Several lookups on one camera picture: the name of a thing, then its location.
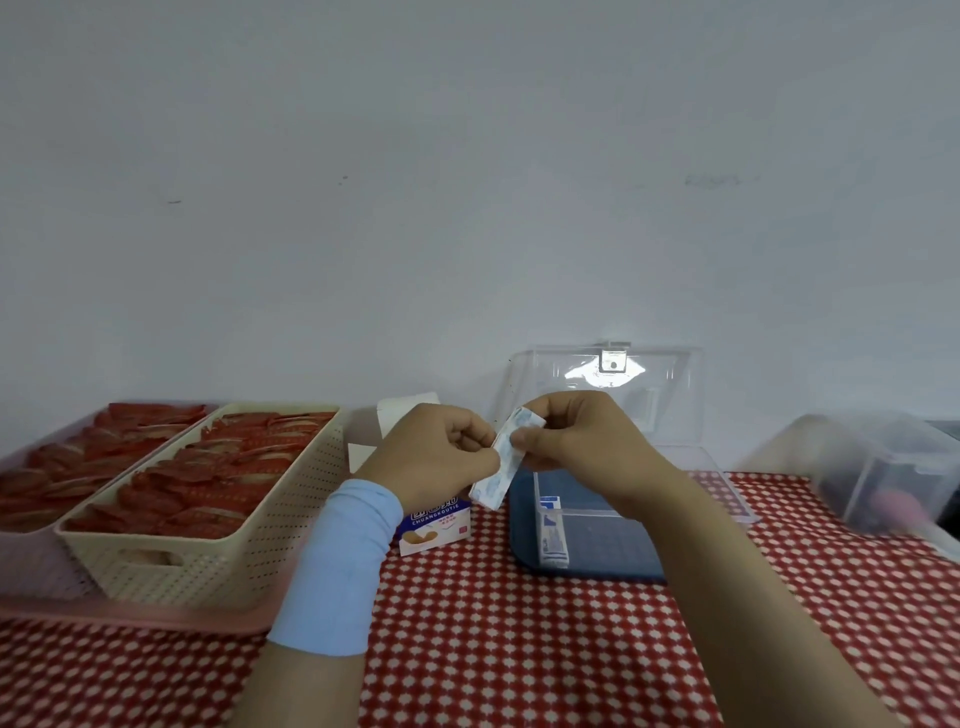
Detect pink perforated plastic basket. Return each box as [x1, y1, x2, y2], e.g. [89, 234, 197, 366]
[0, 402, 219, 601]

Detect light blue wristband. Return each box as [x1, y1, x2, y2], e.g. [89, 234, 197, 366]
[266, 479, 406, 660]

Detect person's left forearm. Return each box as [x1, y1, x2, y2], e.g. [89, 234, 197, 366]
[232, 641, 369, 728]

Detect pile of red packets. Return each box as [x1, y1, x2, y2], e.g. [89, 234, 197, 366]
[0, 402, 208, 534]
[65, 410, 337, 540]

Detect pink plastic tray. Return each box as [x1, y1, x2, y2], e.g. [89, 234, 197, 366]
[0, 577, 301, 637]

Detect clear plastic container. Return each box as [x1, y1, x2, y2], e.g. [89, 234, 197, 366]
[738, 412, 960, 538]

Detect clear storage box blue base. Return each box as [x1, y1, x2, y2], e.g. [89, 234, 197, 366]
[491, 343, 759, 585]

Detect bundle of bandage wrappers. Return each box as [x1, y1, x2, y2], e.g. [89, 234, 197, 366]
[536, 494, 571, 570]
[468, 404, 547, 513]

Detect person's right hand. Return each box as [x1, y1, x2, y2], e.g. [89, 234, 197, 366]
[509, 389, 688, 523]

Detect person's left hand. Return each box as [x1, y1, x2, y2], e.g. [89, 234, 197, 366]
[352, 403, 500, 519]

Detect blue white cardboard box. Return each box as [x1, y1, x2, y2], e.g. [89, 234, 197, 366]
[346, 391, 474, 558]

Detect person's right forearm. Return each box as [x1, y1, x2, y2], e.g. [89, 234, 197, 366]
[633, 468, 894, 728]

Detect red white checked tablecloth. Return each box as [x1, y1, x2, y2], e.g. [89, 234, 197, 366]
[0, 470, 960, 728]

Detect cream perforated plastic basket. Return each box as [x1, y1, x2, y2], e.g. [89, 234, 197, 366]
[56, 404, 348, 610]

